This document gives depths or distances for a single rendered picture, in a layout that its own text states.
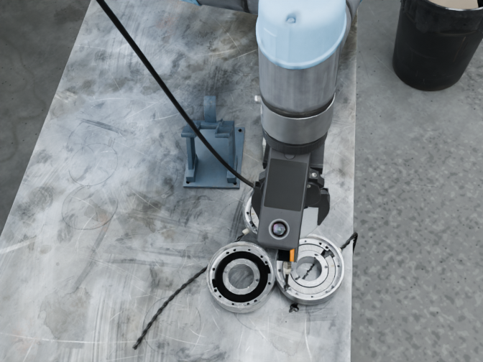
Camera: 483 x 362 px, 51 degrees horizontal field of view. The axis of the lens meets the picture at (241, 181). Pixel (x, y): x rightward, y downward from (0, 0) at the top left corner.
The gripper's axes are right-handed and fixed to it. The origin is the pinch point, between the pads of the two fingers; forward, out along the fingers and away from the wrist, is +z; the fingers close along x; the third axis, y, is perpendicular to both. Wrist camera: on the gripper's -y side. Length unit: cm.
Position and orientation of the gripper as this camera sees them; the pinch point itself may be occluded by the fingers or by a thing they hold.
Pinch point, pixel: (288, 235)
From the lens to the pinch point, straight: 69.6
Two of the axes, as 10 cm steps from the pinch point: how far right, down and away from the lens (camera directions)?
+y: 1.5, -7.9, 5.9
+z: 0.5, 6.0, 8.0
